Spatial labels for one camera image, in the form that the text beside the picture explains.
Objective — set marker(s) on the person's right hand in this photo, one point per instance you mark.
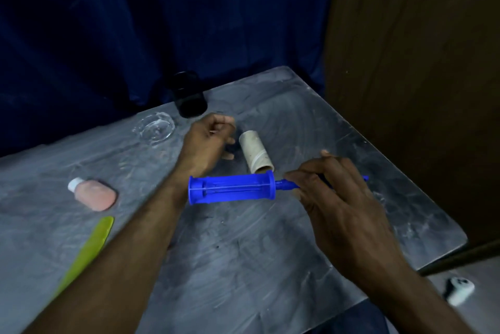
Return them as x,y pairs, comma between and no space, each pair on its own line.
347,224

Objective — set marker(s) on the person's left forearm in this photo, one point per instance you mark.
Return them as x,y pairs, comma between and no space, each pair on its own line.
125,259

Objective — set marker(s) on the white lint roll refill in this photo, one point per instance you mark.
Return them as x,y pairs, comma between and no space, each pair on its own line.
256,150

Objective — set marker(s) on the person's left hand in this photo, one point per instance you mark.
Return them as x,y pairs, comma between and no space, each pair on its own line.
205,146

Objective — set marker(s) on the pink bottle white cap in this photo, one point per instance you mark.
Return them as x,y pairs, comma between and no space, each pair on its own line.
95,197

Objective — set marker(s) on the yellow-green comb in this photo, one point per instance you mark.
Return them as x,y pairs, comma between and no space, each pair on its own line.
91,247

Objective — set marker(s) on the dark blue trousers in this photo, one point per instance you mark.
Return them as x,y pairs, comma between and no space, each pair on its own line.
359,320

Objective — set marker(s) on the black mesh cup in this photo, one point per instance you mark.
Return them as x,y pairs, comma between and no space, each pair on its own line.
189,99

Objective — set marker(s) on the brown wooden panel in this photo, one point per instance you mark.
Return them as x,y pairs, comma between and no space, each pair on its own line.
410,72

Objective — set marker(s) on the small white black device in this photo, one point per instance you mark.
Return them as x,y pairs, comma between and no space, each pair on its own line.
461,291

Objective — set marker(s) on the clear glass ashtray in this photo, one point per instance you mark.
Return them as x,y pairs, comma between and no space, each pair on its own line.
154,128

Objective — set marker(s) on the dark blue curtain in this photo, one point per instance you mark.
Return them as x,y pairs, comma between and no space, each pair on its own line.
156,33

